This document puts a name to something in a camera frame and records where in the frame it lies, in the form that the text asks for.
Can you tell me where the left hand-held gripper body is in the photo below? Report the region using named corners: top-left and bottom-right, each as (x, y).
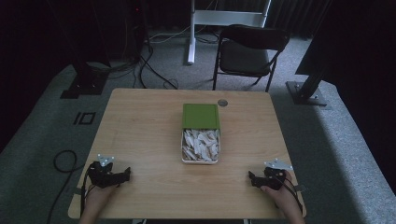
top-left (87, 153), bottom-right (126, 189)

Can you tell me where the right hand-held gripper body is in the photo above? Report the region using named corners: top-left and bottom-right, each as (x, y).
top-left (255, 158), bottom-right (294, 191)

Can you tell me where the person's left hand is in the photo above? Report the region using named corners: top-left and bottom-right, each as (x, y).
top-left (84, 184), bottom-right (118, 213)

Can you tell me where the person's right hand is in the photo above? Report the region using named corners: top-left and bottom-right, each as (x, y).
top-left (260, 170), bottom-right (302, 216)

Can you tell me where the white drawer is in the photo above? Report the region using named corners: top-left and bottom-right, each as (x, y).
top-left (180, 127), bottom-right (221, 165)

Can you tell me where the pile of white paper scraps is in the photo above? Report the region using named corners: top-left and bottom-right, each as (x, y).
top-left (182, 129), bottom-right (220, 162)

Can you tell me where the green box lid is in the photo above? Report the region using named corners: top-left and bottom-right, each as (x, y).
top-left (181, 103), bottom-right (221, 131)

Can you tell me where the black metal stand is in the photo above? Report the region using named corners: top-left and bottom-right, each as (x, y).
top-left (46, 0), bottom-right (110, 100)
top-left (285, 66), bottom-right (329, 107)

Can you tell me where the black folding chair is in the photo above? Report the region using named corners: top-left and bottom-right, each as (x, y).
top-left (212, 23), bottom-right (291, 93)

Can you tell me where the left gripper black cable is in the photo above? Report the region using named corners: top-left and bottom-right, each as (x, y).
top-left (79, 163), bottom-right (95, 218)

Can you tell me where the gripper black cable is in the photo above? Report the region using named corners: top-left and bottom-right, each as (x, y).
top-left (79, 163), bottom-right (95, 218)
top-left (275, 171), bottom-right (304, 217)

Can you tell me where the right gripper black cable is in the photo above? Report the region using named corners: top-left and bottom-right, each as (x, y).
top-left (275, 171), bottom-right (304, 217)

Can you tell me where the black looped floor cable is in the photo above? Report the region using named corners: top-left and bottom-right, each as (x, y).
top-left (46, 149), bottom-right (86, 224)

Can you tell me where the black floor cable bundle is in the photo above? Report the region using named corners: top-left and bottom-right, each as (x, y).
top-left (87, 29), bottom-right (179, 91)

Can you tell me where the white floor cable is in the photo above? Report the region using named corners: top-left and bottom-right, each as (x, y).
top-left (148, 24), bottom-right (192, 45)

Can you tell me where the white desk frame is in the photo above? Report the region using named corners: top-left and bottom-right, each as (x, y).
top-left (186, 0), bottom-right (273, 65)

